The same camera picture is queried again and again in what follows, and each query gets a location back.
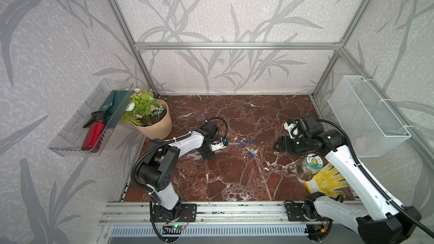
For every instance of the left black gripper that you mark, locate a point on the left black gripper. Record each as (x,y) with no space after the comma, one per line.
(209,156)

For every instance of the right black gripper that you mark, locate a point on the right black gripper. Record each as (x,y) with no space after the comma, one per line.
(283,145)

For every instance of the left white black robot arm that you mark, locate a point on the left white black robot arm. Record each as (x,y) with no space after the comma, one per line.
(155,170)

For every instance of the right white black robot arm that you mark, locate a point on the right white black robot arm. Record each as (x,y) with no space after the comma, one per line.
(382,219)

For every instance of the yellow work glove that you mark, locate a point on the yellow work glove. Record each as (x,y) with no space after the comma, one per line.
(328,181)

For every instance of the terracotta pot with green plant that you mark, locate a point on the terracotta pot with green plant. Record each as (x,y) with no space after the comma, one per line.
(148,114)

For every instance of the red spray bottle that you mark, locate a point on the red spray bottle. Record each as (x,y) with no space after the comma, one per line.
(96,126)

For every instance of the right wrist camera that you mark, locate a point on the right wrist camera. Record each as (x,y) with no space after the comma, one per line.
(291,127)

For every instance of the white wire mesh basket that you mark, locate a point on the white wire mesh basket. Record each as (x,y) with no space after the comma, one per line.
(372,126)

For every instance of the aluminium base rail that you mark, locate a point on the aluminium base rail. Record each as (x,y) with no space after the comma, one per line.
(206,213)

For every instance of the clear plastic wall bin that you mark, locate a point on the clear plastic wall bin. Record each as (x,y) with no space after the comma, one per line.
(68,142)

